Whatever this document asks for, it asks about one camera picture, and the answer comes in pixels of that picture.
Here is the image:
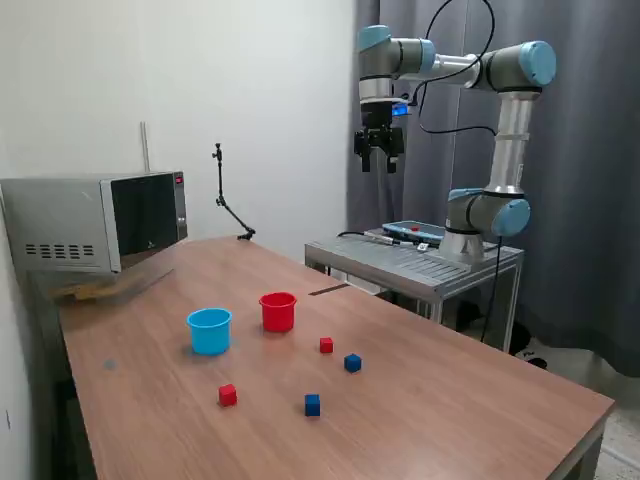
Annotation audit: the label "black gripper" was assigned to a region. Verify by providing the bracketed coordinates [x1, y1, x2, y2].
[353, 99, 405, 175]

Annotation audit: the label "red plastic bin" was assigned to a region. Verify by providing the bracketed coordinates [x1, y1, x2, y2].
[258, 292, 298, 334]

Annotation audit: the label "blue plastic bin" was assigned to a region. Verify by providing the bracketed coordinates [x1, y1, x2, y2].
[186, 307, 234, 357]

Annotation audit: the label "blue teach pendant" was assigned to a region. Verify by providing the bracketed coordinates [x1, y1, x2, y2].
[382, 221, 447, 247]

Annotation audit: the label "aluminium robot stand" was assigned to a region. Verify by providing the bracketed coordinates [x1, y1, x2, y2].
[304, 234, 525, 354]

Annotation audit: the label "grey curtain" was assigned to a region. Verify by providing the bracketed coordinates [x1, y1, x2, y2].
[347, 0, 640, 379]

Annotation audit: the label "black white shoes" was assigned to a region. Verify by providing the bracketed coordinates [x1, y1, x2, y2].
[510, 322, 550, 370]

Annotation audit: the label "silver microwave oven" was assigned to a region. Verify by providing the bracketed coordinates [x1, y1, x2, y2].
[0, 171, 189, 275]

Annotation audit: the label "wooden block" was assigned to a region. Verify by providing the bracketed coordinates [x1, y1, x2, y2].
[47, 282, 119, 304]

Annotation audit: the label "black cable with metal plug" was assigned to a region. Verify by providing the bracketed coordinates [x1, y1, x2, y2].
[336, 229, 404, 246]

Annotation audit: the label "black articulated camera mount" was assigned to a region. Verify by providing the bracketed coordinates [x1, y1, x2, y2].
[210, 142, 257, 242]

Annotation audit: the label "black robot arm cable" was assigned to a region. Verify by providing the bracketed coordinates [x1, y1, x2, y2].
[410, 0, 501, 136]

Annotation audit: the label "black power cable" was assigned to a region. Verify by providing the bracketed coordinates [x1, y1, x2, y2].
[481, 234, 504, 344]

